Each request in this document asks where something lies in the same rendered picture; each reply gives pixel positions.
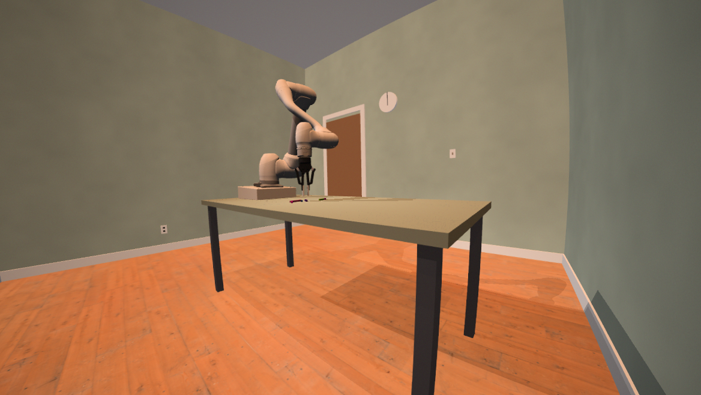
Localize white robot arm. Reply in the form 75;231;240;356
253;79;338;188

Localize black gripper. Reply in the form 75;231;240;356
294;157;316;196

